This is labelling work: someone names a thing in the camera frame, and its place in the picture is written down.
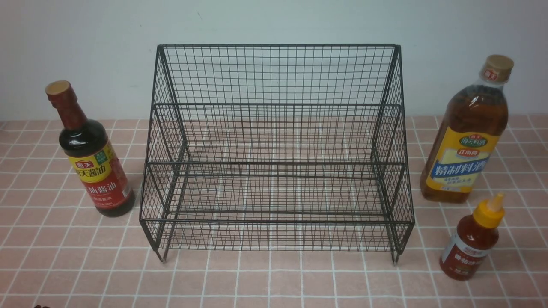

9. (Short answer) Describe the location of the amber cooking wine bottle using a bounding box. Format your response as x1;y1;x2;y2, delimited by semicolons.
420;54;514;203

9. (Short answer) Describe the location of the black wire mesh shelf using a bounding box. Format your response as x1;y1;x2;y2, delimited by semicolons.
139;44;415;264

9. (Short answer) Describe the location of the dark soy sauce bottle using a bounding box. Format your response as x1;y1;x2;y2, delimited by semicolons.
45;80;135;218

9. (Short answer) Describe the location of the red ketchup squeeze bottle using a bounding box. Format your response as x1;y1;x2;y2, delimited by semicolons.
440;192;505;281

